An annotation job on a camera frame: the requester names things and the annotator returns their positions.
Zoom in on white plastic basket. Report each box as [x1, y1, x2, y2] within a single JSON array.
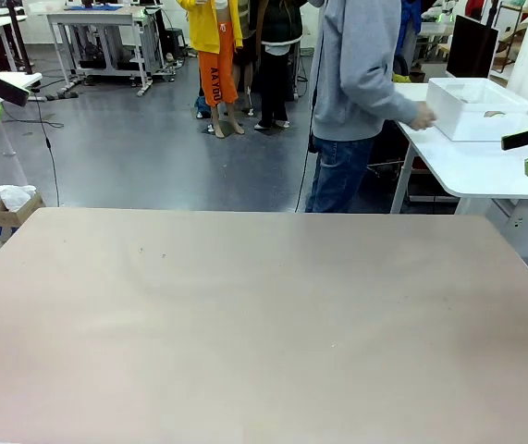
[[425, 77, 528, 142]]

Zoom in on person's right forearm grey sleeve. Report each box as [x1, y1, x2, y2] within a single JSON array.
[[364, 78, 424, 126]]

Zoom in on person's right hand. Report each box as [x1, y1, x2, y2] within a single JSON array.
[[410, 101, 439, 131]]

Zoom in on black tripod pole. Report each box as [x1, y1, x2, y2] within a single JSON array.
[[5, 0, 47, 102]]

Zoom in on white side table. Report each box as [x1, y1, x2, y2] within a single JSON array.
[[392, 81, 528, 215]]

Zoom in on white crumpled paper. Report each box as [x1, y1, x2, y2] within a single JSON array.
[[0, 183, 38, 213]]

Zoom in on black computer monitor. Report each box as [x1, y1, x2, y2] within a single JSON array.
[[446, 13, 500, 80]]

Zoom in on grey metal desk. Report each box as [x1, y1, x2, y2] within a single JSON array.
[[45, 3, 166, 97]]

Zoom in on cardboard box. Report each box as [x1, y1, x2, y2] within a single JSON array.
[[0, 183, 46, 242]]

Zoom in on black office chair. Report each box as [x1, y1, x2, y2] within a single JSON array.
[[392, 55, 412, 83]]

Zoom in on blue jacket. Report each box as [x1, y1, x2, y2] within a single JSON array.
[[395, 0, 424, 59]]

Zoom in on person in grey hoodie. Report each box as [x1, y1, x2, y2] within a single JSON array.
[[303, 0, 424, 214]]

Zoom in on mannequin yellow jacket orange trousers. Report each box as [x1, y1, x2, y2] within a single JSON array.
[[175, 0, 246, 139]]

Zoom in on person in black clothes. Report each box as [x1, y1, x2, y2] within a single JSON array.
[[244, 0, 304, 130]]

